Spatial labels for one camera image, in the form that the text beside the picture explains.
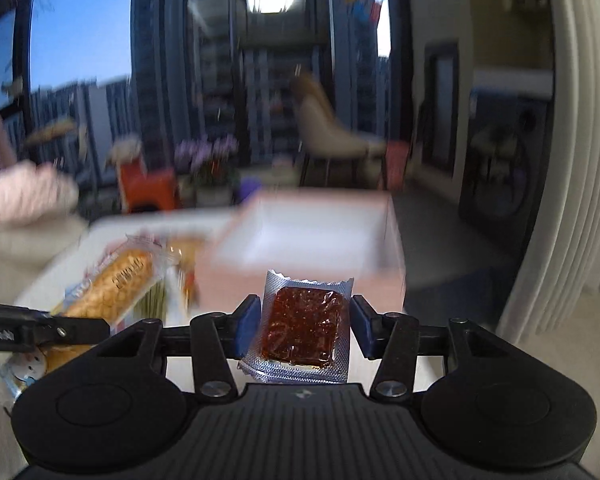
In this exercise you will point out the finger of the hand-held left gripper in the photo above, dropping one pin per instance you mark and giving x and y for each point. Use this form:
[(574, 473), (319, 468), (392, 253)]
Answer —
[(80, 329)]

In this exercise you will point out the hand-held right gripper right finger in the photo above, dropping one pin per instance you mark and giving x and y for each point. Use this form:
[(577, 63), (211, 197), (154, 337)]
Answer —
[(362, 327)]

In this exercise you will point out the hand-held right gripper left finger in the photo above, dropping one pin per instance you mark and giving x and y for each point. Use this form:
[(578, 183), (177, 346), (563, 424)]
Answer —
[(247, 327)]

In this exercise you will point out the yellow cracker packet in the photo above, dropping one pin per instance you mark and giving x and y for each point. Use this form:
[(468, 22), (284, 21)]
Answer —
[(125, 280)]

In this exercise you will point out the pink cardboard box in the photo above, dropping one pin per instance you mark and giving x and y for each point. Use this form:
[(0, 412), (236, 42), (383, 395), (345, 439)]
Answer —
[(300, 235)]

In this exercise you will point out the white lace tablecloth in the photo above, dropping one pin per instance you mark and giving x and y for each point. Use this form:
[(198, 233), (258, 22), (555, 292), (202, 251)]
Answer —
[(45, 275)]

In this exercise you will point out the blue packet green sticks print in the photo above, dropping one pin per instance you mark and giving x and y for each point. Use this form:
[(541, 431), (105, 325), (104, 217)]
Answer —
[(152, 302)]

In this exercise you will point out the orange snack packet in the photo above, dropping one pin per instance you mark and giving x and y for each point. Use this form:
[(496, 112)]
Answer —
[(185, 260)]

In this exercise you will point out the beige cushion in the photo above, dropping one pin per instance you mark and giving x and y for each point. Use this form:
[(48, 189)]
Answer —
[(15, 255)]

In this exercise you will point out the pink fluffy cloth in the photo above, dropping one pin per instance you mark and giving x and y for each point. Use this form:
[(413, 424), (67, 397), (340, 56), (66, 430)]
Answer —
[(20, 192)]

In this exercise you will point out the orange stool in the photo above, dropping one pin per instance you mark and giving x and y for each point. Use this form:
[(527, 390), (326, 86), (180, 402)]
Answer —
[(147, 185)]

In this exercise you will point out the red container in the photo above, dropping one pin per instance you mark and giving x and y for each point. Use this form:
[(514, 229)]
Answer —
[(397, 165)]

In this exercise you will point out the purple flower plant white pot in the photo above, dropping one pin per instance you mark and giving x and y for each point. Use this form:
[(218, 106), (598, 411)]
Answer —
[(207, 160)]

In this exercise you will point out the beige chair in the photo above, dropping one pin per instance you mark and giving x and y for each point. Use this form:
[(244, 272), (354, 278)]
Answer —
[(330, 130)]

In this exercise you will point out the washing machine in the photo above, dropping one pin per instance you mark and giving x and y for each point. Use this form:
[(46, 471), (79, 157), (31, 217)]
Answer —
[(505, 160)]

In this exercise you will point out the white ribbed column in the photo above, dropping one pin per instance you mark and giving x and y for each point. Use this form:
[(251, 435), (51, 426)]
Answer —
[(570, 160)]

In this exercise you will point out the black picture frame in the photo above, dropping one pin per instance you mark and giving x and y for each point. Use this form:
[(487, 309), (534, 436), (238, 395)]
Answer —
[(442, 110)]

